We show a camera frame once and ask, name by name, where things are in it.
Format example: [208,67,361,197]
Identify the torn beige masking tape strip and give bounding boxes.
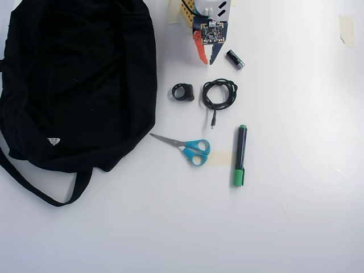
[338,14,357,49]

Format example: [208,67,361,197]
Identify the black usb cable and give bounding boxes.
[202,78,239,130]

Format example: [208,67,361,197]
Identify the black cylindrical battery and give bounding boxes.
[225,49,246,71]

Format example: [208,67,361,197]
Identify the long beige masking tape strip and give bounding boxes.
[167,0,183,24]

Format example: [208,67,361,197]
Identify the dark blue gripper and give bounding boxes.
[192,16,230,66]

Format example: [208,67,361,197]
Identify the black ring strap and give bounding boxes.
[171,81,196,104]

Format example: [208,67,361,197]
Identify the blue handled scissors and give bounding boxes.
[149,133,212,167]

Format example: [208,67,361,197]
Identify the small beige masking tape piece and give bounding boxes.
[208,150,235,167]

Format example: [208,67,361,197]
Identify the camera circuit board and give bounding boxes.
[198,20,228,46]

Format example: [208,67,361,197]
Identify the green and black marker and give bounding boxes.
[232,124,249,188]

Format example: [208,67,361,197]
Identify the black fabric bag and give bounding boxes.
[0,0,159,208]

